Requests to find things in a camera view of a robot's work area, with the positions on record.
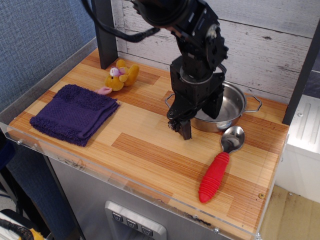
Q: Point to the clear acrylic front guard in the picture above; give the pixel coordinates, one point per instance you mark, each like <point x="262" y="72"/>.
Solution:
<point x="160" y="168"/>

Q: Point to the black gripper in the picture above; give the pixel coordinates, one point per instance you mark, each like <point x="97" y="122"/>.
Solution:
<point x="195" y="88"/>

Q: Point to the dark vertical post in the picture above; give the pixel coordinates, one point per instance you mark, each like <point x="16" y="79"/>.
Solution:
<point x="106" y="42"/>
<point x="303" y="77"/>

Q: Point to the yellow plush toy animal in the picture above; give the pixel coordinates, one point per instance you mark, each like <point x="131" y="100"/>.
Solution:
<point x="118" y="77"/>

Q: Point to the silver dispenser button panel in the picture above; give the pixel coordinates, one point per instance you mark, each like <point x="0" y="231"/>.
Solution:
<point x="126" y="224"/>

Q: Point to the folded purple cloth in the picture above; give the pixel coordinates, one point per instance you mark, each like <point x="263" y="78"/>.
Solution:
<point x="74" y="114"/>

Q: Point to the yellow object bottom left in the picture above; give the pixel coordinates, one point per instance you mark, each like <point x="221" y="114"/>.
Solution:
<point x="37" y="235"/>

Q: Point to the dark left vertical post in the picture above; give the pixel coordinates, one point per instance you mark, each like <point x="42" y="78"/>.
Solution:
<point x="106" y="42"/>

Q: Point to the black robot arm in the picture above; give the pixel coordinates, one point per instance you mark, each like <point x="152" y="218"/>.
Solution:
<point x="194" y="25"/>

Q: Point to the red-handled metal spoon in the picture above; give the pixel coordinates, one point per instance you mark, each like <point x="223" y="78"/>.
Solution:
<point x="232" y="140"/>

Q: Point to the dark right vertical post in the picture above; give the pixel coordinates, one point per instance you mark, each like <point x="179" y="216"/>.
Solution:
<point x="303" y="77"/>

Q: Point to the stainless steel cabinet front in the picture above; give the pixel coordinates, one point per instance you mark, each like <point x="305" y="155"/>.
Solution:
<point x="87" y="195"/>

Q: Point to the white appliance at right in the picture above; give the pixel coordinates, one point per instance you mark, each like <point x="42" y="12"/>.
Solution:
<point x="299" y="167"/>

